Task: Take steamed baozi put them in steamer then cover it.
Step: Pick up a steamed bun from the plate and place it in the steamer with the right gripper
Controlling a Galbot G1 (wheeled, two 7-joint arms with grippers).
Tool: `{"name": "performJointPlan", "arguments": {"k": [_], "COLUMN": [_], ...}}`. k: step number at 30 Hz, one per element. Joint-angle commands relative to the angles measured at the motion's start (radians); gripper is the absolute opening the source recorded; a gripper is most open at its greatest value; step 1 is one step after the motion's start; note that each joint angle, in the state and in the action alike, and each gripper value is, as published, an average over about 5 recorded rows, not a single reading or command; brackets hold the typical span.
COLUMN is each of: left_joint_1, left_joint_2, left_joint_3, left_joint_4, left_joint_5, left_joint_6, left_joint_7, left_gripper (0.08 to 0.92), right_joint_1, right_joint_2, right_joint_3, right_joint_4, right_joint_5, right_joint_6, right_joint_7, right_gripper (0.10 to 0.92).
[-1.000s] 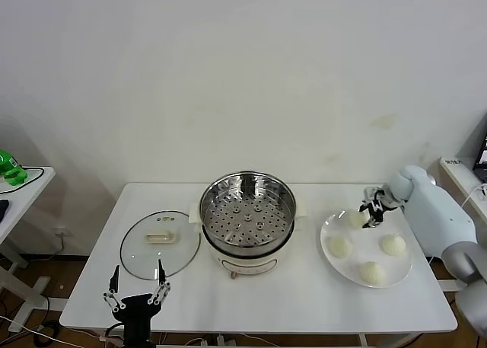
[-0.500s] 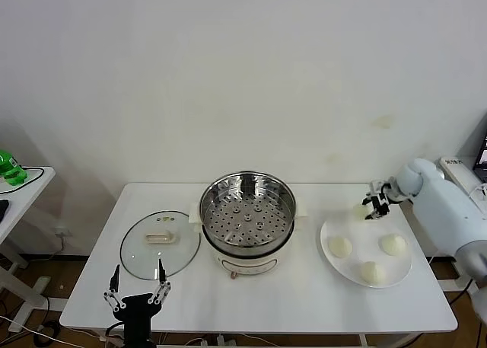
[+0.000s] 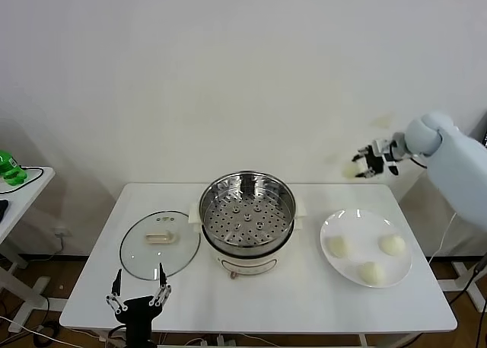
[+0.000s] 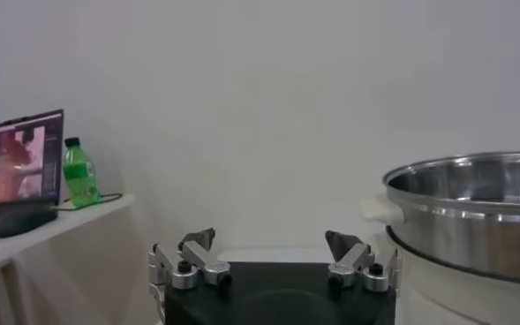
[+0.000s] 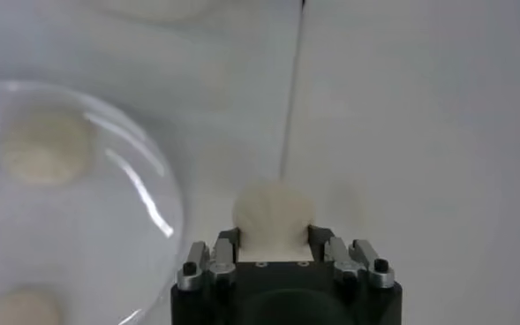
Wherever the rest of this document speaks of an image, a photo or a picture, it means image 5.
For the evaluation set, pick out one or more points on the round white plate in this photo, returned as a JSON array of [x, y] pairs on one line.
[[87, 247]]

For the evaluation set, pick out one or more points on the white steamed baozi bun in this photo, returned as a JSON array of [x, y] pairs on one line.
[[273, 216], [19, 311], [45, 148]]

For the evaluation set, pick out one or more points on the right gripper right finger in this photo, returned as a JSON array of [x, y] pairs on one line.
[[348, 262]]

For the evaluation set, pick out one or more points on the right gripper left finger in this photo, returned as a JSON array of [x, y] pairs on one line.
[[217, 265]]

